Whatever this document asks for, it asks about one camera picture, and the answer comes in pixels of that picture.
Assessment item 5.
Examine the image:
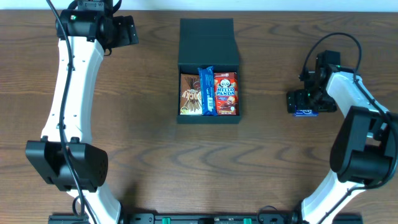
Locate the brown Pocky box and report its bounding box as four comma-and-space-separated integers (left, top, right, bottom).
180, 74, 202, 115

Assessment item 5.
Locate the dark green box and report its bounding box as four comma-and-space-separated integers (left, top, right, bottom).
177, 19, 241, 124

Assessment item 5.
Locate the blue Oreo cookie pack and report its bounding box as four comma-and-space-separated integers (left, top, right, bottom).
198, 66, 218, 116

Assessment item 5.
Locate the red Hello Panda box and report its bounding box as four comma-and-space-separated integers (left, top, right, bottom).
214, 72, 239, 115

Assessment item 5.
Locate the blue Eclipse mint tin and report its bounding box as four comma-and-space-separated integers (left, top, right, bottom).
293, 110, 318, 117

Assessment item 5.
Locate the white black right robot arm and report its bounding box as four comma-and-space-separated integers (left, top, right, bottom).
285, 50, 397, 223

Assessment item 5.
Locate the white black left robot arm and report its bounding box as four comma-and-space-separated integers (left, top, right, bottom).
25, 1, 139, 223

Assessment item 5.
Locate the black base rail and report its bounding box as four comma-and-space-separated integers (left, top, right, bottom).
48, 212, 363, 224

